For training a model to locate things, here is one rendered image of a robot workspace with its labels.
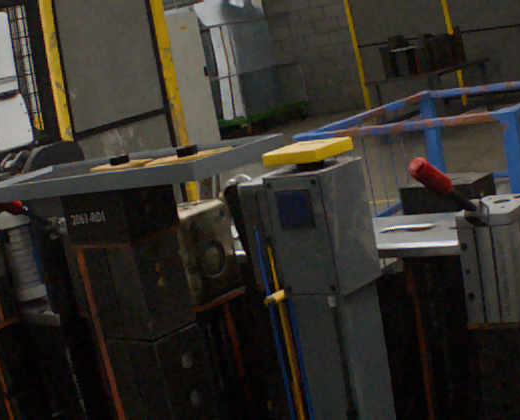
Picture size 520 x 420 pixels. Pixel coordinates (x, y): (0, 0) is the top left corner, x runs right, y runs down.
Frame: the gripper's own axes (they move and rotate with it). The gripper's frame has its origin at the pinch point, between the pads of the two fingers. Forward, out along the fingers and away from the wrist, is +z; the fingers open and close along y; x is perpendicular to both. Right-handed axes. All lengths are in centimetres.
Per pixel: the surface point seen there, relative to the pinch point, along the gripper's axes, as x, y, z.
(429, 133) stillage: 66, 272, 36
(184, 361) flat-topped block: -74, -38, 18
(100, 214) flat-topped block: -71, -43, 0
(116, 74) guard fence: 198, 223, -15
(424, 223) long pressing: -85, -3, 12
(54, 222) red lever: -48, -31, 3
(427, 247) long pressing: -92, -14, 12
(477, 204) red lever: -106, -27, 5
